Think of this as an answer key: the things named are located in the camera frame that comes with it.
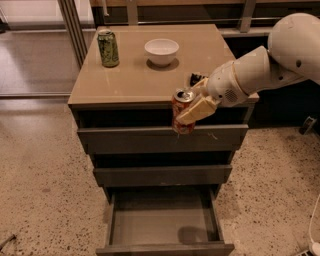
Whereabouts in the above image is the grey caster bracket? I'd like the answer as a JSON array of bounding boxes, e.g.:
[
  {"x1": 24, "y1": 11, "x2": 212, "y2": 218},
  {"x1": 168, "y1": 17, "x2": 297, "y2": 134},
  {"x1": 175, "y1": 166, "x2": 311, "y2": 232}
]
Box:
[{"x1": 299, "y1": 116, "x2": 317, "y2": 135}]

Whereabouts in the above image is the metal railing frame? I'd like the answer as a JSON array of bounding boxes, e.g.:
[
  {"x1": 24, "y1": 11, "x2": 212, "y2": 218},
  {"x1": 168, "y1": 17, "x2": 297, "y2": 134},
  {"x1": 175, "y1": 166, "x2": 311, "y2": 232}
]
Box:
[{"x1": 58, "y1": 0, "x2": 320, "y2": 57}]

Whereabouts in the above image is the grey open bottom drawer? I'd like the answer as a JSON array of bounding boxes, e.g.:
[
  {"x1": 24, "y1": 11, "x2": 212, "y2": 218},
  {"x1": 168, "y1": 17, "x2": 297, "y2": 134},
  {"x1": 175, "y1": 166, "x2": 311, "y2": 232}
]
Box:
[{"x1": 96, "y1": 187, "x2": 234, "y2": 256}]

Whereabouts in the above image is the white bowl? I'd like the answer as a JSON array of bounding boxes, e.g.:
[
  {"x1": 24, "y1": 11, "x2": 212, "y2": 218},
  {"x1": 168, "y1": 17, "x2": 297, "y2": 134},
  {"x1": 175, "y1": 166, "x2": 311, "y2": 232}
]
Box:
[{"x1": 144, "y1": 38, "x2": 179, "y2": 66}]

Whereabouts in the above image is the grey drawer cabinet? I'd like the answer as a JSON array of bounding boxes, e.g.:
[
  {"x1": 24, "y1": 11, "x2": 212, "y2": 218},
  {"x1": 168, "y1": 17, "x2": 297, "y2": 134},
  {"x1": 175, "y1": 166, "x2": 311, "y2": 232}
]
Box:
[{"x1": 69, "y1": 24, "x2": 259, "y2": 195}]

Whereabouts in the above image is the grey middle drawer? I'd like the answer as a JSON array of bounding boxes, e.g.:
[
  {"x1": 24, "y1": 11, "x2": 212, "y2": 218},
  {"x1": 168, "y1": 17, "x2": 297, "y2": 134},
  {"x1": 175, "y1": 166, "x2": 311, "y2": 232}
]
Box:
[{"x1": 93, "y1": 165, "x2": 232, "y2": 187}]

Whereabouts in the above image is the red coke can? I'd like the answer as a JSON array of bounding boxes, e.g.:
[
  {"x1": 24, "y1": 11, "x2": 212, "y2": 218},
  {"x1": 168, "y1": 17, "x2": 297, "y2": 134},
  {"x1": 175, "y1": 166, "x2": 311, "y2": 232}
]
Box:
[{"x1": 172, "y1": 89, "x2": 195, "y2": 134}]

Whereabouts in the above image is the white cable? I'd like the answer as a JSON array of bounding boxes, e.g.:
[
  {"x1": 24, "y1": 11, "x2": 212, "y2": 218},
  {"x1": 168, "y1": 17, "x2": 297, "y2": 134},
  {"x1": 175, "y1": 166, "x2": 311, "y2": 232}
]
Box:
[{"x1": 308, "y1": 193, "x2": 320, "y2": 245}]

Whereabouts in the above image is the white power adapter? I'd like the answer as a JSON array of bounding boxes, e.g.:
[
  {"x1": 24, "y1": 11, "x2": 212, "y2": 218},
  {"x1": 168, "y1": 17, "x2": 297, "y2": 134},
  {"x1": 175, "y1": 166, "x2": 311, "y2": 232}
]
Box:
[{"x1": 309, "y1": 242, "x2": 320, "y2": 256}]

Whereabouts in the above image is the black snack bar packet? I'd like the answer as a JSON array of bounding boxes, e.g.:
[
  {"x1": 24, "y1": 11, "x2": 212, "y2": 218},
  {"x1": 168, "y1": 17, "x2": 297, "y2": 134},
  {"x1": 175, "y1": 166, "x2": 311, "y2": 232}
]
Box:
[{"x1": 190, "y1": 73, "x2": 205, "y2": 87}]

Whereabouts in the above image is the green soda can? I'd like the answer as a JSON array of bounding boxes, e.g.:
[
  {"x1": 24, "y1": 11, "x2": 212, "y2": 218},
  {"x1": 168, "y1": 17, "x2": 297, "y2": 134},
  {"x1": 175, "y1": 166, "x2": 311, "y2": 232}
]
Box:
[{"x1": 97, "y1": 29, "x2": 119, "y2": 68}]

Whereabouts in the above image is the grey top drawer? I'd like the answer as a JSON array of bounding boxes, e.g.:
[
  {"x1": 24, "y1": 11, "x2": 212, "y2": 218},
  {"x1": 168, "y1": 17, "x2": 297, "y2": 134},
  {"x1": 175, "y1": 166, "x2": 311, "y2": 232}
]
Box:
[{"x1": 78, "y1": 124, "x2": 248, "y2": 154}]

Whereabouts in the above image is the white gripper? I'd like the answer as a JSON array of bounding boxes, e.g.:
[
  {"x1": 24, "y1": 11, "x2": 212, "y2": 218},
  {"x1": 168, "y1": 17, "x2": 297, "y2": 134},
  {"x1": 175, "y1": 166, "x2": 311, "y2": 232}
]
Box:
[{"x1": 176, "y1": 61, "x2": 248, "y2": 125}]

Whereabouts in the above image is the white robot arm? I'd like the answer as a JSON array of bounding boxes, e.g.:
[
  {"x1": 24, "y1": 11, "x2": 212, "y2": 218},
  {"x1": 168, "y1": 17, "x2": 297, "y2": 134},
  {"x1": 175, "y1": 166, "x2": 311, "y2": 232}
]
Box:
[{"x1": 176, "y1": 13, "x2": 320, "y2": 125}]

